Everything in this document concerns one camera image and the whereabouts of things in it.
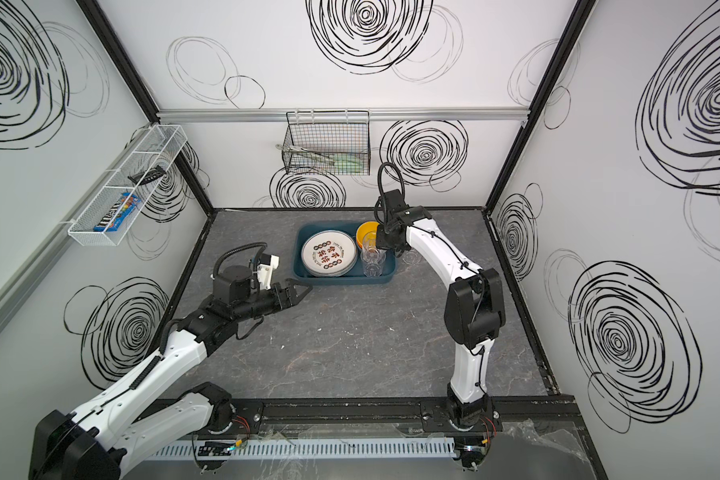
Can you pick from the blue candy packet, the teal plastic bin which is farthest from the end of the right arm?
the blue candy packet

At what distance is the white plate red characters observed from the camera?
3.31ft

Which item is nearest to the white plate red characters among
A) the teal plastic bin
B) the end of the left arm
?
the teal plastic bin

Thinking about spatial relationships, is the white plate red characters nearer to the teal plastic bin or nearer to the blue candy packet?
the teal plastic bin

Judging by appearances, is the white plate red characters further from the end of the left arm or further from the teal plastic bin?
the end of the left arm

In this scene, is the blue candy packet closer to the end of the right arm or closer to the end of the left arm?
the end of the left arm

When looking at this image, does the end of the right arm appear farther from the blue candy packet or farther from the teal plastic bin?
the blue candy packet

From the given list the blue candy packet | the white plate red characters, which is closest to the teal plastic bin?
the white plate red characters

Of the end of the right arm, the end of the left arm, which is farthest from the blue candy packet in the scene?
the end of the right arm
